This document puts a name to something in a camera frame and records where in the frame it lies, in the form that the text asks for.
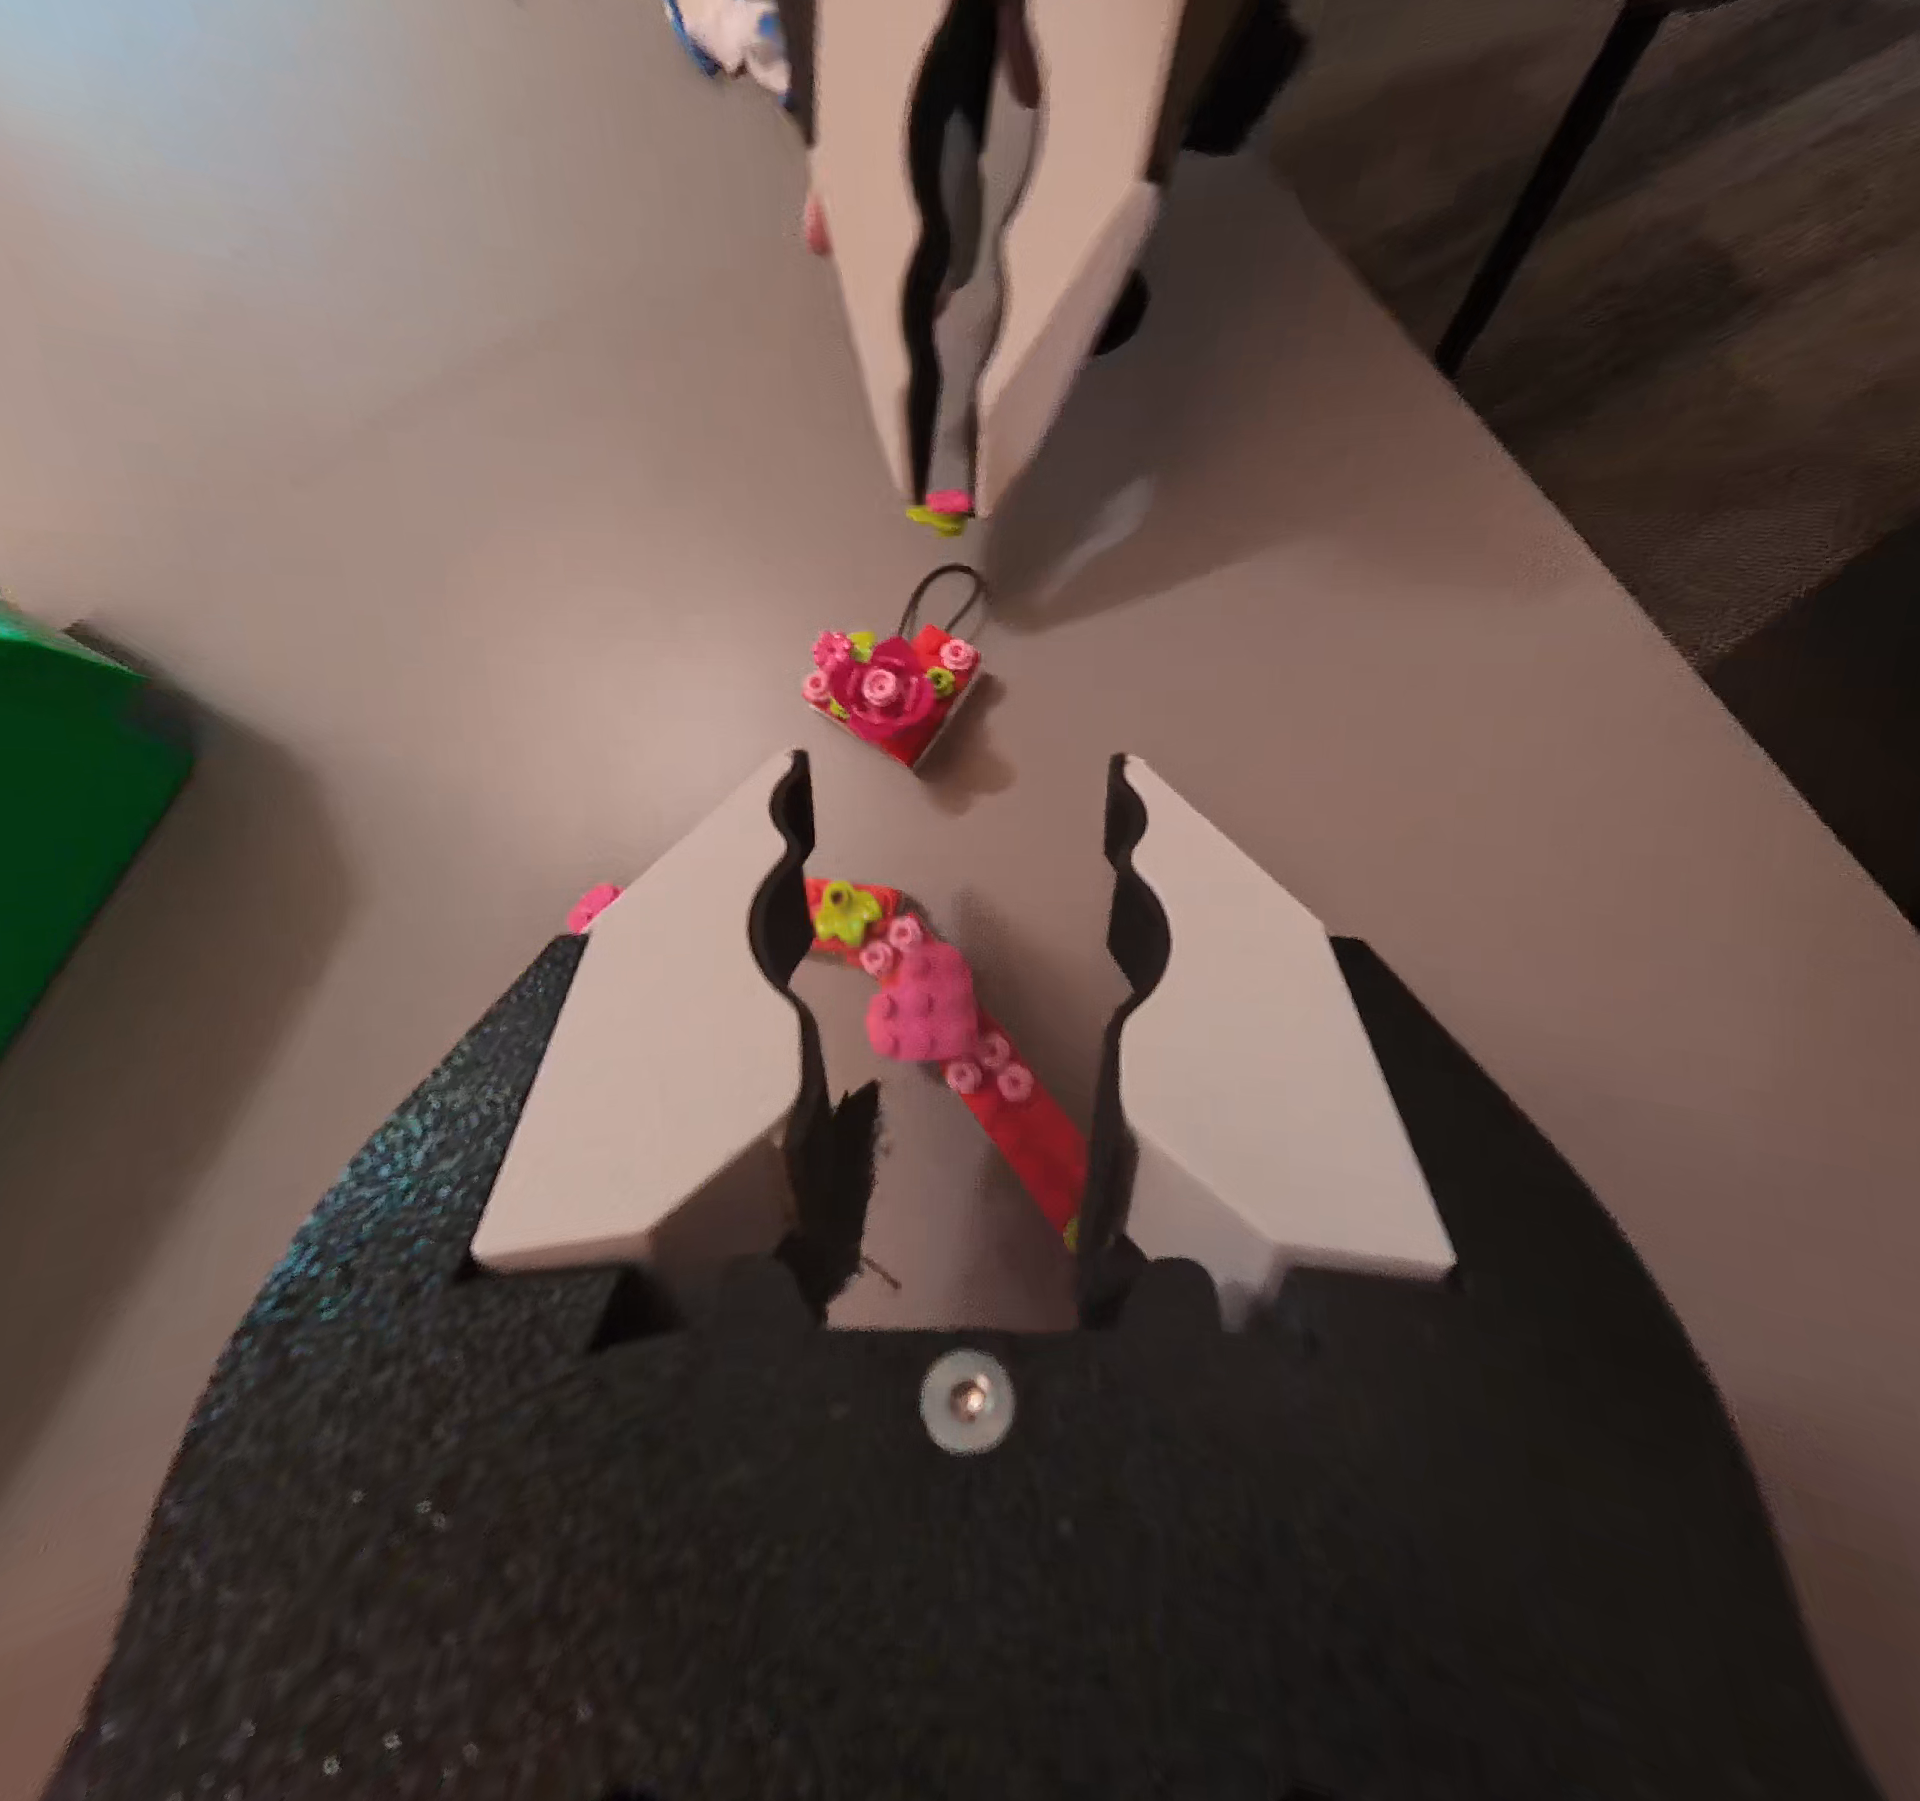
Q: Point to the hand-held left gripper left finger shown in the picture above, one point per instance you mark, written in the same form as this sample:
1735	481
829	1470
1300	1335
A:
648	1079

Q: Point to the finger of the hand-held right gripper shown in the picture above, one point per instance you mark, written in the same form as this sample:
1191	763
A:
1079	182
863	108

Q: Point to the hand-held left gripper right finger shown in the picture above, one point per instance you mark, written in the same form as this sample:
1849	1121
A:
1279	1079

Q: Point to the small pink lime lego flower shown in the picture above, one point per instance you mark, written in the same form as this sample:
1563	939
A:
943	511

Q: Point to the small pink lego piece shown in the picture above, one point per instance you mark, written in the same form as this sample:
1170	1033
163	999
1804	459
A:
589	909

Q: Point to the blue and white cloth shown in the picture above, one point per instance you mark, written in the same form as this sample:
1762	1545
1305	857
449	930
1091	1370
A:
720	2

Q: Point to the black metal leg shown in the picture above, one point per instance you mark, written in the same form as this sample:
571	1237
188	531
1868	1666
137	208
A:
1547	199

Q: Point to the green plastic bin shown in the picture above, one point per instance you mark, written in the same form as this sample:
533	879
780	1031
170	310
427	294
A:
60	811

